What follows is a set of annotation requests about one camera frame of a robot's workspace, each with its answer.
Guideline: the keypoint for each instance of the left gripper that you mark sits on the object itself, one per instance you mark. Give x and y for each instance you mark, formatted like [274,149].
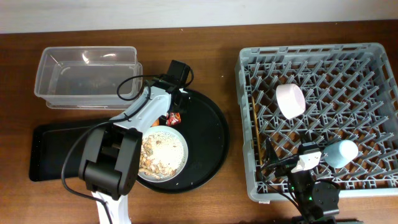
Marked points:
[185,106]

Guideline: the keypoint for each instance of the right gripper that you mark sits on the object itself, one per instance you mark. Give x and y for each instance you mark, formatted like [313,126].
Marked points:
[285,165]

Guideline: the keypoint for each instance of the red snack wrapper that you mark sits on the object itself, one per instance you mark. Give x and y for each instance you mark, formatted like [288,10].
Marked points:
[173,118]

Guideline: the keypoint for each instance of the wooden chopstick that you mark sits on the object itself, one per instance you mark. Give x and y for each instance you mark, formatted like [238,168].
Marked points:
[257,132]

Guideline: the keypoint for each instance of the blue cup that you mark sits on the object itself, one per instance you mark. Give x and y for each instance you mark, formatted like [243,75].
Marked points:
[339,154]

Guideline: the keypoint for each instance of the grey plate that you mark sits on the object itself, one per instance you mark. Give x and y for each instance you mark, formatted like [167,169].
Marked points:
[183,155]

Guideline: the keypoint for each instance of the rice and food scraps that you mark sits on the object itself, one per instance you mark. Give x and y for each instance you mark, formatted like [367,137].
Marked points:
[161,152]

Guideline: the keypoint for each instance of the orange carrot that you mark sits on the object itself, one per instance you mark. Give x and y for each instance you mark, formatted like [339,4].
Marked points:
[156,123]

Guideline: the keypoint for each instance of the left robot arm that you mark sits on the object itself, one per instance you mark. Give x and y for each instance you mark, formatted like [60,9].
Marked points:
[110,162]

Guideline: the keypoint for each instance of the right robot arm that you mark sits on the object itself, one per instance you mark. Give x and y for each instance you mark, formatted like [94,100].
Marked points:
[315,199]

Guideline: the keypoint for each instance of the grey dishwasher rack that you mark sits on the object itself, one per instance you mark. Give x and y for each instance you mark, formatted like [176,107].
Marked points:
[350,93]

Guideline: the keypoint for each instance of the black round tray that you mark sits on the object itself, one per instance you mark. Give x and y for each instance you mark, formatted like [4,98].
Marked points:
[206,131]

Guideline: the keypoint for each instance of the clear plastic bin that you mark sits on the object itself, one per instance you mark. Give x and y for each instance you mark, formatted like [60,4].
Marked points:
[89,77]

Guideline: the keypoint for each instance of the black rectangular tray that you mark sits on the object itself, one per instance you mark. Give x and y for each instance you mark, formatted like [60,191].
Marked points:
[51,144]

